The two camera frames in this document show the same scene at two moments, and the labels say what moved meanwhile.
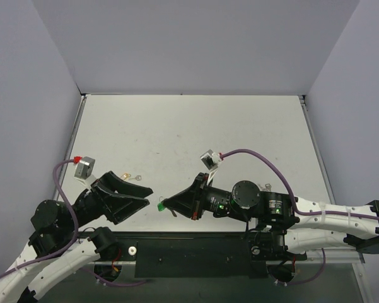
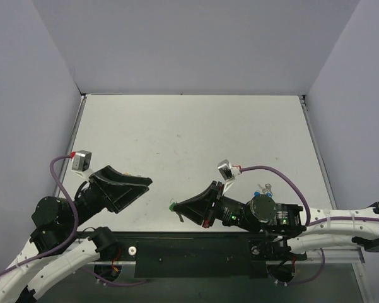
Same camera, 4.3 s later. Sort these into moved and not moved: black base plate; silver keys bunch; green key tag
Moved: green key tag
Not moved: silver keys bunch; black base plate
